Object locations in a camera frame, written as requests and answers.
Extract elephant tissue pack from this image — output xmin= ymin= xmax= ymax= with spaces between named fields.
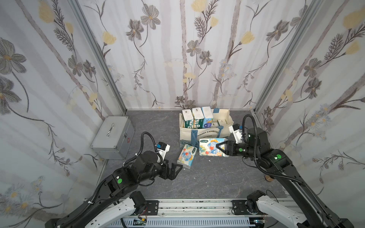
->
xmin=177 ymin=144 xmax=198 ymax=169
xmin=199 ymin=138 xmax=227 ymax=157
xmin=192 ymin=107 xmax=204 ymax=129

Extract cream canvas tote bag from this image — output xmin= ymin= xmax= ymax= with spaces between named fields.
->
xmin=179 ymin=108 xmax=234 ymax=146

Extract blue tissue pack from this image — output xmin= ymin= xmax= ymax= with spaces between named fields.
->
xmin=202 ymin=106 xmax=213 ymax=128

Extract green barcode tissue pack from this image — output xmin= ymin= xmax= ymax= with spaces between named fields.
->
xmin=218 ymin=119 xmax=227 ymax=126
xmin=182 ymin=109 xmax=194 ymax=128

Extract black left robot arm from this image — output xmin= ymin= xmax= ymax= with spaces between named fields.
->
xmin=45 ymin=132 xmax=183 ymax=228

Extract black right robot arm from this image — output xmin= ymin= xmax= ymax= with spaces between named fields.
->
xmin=216 ymin=115 xmax=354 ymax=228

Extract grey metal box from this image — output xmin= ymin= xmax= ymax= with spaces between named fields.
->
xmin=90 ymin=116 xmax=135 ymax=160

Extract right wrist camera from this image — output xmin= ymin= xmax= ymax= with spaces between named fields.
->
xmin=229 ymin=123 xmax=243 ymax=143

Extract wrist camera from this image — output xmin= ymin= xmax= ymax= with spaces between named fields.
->
xmin=156 ymin=142 xmax=170 ymax=163
xmin=229 ymin=123 xmax=243 ymax=143

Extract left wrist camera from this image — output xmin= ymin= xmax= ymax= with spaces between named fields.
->
xmin=156 ymin=142 xmax=170 ymax=163

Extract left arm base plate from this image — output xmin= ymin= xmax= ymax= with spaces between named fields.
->
xmin=138 ymin=200 xmax=159 ymax=216

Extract white slotted cable duct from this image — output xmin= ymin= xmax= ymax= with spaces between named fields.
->
xmin=123 ymin=218 xmax=256 ymax=228

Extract aluminium mounting rail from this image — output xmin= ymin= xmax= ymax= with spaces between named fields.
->
xmin=76 ymin=198 xmax=313 ymax=219

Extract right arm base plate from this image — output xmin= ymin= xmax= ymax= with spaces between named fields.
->
xmin=232 ymin=199 xmax=257 ymax=215

